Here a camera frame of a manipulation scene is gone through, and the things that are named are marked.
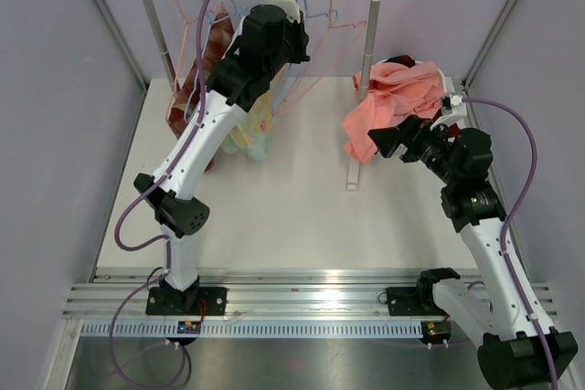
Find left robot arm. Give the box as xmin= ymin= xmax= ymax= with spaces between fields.
xmin=134 ymin=1 xmax=310 ymax=314

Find salmon pink skirt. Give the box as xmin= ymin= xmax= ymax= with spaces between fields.
xmin=342 ymin=61 xmax=445 ymax=163

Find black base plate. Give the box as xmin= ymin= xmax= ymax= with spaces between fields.
xmin=145 ymin=286 xmax=227 ymax=317
xmin=378 ymin=285 xmax=469 ymax=320

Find brown plaid garment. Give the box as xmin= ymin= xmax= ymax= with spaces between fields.
xmin=165 ymin=0 xmax=237 ymax=174

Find white plastic basket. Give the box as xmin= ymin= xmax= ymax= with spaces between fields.
xmin=378 ymin=57 xmax=458 ymax=126

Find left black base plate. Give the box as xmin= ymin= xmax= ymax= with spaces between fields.
xmin=145 ymin=286 xmax=227 ymax=317

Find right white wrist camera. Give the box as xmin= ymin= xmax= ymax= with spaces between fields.
xmin=431 ymin=92 xmax=467 ymax=130

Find aluminium mounting rail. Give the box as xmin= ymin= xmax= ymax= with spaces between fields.
xmin=63 ymin=268 xmax=419 ymax=321

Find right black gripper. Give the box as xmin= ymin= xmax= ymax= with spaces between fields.
xmin=369 ymin=115 xmax=461 ymax=186

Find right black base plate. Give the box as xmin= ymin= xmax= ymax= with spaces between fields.
xmin=378 ymin=285 xmax=469 ymax=320

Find floral pastel garment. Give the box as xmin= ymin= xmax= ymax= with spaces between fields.
xmin=220 ymin=64 xmax=291 ymax=162

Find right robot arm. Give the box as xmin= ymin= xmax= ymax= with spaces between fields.
xmin=368 ymin=115 xmax=578 ymax=389

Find pink wire hanger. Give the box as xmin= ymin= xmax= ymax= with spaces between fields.
xmin=272 ymin=0 xmax=367 ymax=118
xmin=163 ymin=0 xmax=220 ymax=121

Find red plaid skirt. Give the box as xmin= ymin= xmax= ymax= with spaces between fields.
xmin=388 ymin=54 xmax=463 ymax=140

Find white slotted cable duct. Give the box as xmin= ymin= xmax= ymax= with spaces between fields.
xmin=81 ymin=319 xmax=423 ymax=339

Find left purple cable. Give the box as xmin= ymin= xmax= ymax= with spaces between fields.
xmin=109 ymin=0 xmax=271 ymax=387

